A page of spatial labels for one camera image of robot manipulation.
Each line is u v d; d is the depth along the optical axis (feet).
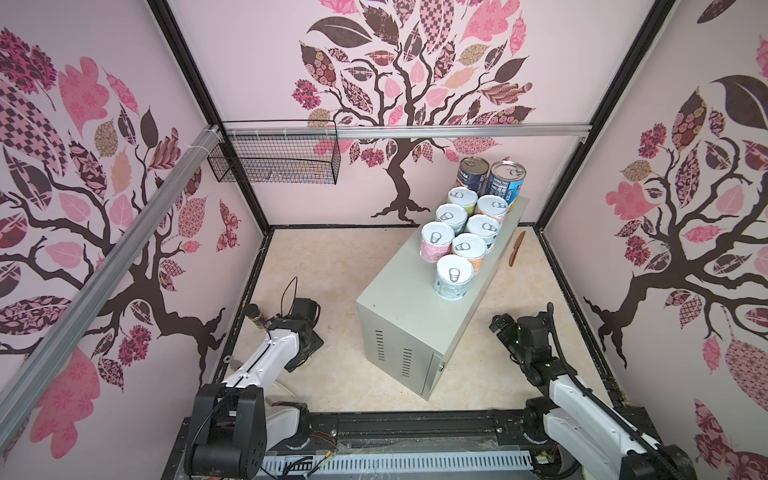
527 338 2.20
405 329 1.83
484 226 2.15
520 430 2.40
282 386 2.60
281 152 3.11
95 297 1.66
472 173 2.34
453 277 1.84
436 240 2.05
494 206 2.29
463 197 2.36
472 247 2.00
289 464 2.38
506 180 2.26
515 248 3.73
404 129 3.09
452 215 2.23
